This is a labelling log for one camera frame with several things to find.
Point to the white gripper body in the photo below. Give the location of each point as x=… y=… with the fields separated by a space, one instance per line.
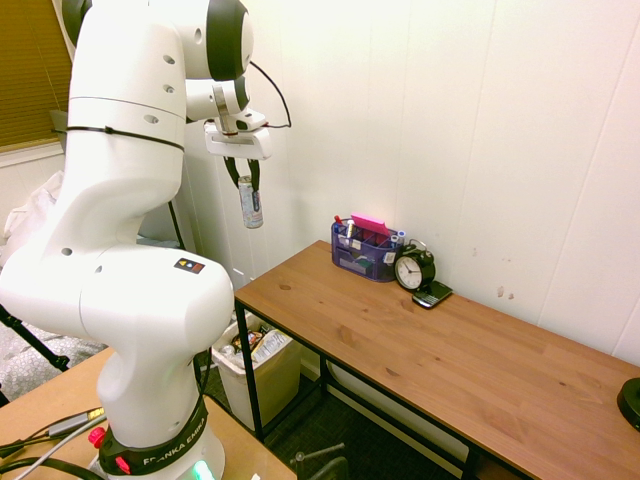
x=240 y=145

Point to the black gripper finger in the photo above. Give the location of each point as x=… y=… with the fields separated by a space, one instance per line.
x=255 y=175
x=232 y=173

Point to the silver drink can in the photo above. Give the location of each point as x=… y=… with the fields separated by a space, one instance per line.
x=251 y=210

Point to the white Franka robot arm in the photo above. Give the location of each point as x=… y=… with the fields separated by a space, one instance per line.
x=125 y=200

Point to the white plastic trash bin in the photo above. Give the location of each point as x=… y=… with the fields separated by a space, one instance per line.
x=277 y=385

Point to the red marker pen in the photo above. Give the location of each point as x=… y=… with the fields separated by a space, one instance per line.
x=339 y=220

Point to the pink sticky note pad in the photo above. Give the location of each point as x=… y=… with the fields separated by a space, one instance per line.
x=369 y=225

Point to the blue mesh desk organizer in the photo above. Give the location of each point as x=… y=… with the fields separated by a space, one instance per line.
x=350 y=262

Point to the green card pack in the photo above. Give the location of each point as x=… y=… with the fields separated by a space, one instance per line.
x=364 y=260

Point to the white blue-capped marker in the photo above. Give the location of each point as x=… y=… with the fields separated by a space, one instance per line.
x=398 y=238

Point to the crumpled snack bag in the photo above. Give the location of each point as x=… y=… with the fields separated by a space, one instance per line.
x=270 y=345

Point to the black twin-bell alarm clock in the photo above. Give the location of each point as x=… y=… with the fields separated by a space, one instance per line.
x=410 y=272

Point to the white plastic bag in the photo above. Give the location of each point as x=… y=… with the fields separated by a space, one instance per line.
x=35 y=210

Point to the black keypad mobile phone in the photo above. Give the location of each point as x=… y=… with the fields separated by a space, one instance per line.
x=433 y=295

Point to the brown window blinds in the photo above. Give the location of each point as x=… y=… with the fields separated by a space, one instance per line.
x=30 y=75

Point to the black tripod leg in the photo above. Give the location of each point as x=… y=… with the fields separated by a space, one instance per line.
x=35 y=345

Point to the black round lamp base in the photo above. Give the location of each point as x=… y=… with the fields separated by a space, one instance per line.
x=630 y=405

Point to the wooden desk black frame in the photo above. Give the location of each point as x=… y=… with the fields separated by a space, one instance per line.
x=257 y=390

